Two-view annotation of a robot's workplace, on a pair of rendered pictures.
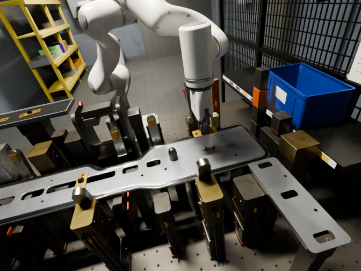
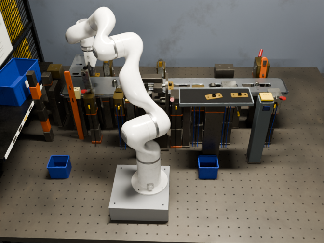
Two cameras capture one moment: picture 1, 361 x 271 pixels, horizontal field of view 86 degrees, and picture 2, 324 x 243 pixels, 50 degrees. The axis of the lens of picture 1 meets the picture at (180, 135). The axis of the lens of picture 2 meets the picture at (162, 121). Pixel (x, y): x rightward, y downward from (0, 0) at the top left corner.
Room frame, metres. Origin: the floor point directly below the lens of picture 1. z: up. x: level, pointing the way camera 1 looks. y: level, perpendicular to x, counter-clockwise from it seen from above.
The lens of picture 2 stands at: (2.28, 0.57, 2.19)
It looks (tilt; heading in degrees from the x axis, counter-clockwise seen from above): 40 degrees down; 188
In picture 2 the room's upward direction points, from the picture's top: 1 degrees counter-clockwise
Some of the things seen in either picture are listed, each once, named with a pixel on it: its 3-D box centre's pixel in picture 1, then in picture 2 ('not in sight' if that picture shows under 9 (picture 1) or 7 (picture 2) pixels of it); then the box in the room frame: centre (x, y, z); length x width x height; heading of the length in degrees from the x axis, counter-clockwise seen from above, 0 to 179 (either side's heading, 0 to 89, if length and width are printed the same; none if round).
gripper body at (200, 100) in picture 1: (201, 98); (89, 55); (0.56, -0.09, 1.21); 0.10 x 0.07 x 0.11; 6
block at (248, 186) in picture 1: (248, 215); not in sight; (0.37, -0.18, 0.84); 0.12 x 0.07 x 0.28; 6
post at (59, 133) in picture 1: (79, 166); (186, 120); (0.72, 0.50, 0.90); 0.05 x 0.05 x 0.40; 6
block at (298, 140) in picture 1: (289, 177); (60, 90); (0.46, -0.37, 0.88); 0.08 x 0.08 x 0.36; 6
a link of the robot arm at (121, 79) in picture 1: (117, 87); (141, 139); (1.12, 0.31, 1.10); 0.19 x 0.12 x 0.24; 128
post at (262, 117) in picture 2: not in sight; (259, 131); (0.79, 0.90, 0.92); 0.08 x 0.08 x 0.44; 6
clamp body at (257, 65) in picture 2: not in sight; (257, 83); (0.25, 0.94, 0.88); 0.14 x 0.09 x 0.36; 6
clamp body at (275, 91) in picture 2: not in sight; (269, 119); (0.63, 0.98, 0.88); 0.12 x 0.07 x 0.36; 6
